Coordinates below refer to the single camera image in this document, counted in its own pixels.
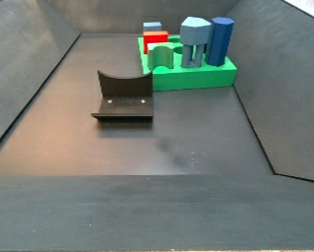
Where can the light blue cube block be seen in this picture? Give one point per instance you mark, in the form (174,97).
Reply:
(152,26)

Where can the green arch block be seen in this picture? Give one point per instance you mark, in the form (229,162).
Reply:
(161,55)

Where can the red square block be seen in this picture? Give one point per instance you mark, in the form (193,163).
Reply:
(154,37)

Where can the green shape sorter board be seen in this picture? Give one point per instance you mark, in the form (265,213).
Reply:
(192,78)

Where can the black curved holder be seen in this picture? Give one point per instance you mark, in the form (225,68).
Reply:
(126,97)

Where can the light blue pentagon block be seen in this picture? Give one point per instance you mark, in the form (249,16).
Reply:
(194,37)

